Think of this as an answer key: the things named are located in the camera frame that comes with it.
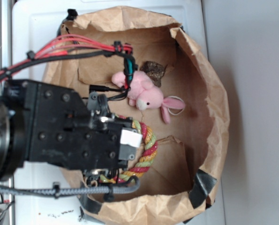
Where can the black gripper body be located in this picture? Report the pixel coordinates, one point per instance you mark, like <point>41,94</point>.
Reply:
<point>51,124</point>

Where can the pink plush bunny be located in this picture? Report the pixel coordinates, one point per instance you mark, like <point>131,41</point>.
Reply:
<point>143,95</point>

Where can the white plastic tray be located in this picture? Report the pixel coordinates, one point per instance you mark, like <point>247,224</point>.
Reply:
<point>34,23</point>

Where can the brown paper bag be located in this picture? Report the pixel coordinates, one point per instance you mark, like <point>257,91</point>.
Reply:
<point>183,180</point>

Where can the multicolour twisted rope toy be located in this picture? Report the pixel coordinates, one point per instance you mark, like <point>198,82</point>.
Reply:
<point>143,164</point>

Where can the aluminium frame rail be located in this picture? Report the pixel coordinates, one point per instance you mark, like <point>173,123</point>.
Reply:
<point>6,60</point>

